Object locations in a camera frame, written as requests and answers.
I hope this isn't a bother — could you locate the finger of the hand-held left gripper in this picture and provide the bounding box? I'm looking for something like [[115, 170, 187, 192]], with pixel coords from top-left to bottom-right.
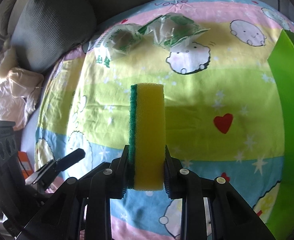
[[25, 148, 85, 188]]

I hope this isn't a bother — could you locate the grey textured pillow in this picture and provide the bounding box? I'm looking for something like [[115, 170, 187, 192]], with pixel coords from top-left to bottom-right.
[[7, 0, 97, 72]]

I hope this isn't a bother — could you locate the yellow and green sponge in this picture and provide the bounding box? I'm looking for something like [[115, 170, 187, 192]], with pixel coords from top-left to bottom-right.
[[127, 83, 167, 192]]

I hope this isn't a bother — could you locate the orange box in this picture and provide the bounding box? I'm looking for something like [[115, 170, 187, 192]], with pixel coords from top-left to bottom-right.
[[18, 151, 33, 179]]

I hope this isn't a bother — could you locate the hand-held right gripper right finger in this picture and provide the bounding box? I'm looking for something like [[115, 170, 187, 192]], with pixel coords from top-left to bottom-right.
[[164, 144, 269, 240]]

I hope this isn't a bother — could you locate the beige fur-trimmed jacket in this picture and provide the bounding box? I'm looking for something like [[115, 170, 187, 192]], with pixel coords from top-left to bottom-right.
[[0, 44, 45, 130]]

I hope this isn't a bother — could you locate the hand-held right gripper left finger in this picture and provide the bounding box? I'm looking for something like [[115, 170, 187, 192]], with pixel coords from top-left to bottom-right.
[[17, 145, 130, 240]]

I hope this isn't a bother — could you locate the green cardboard box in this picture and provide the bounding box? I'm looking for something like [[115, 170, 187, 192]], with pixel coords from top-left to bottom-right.
[[253, 29, 294, 240]]

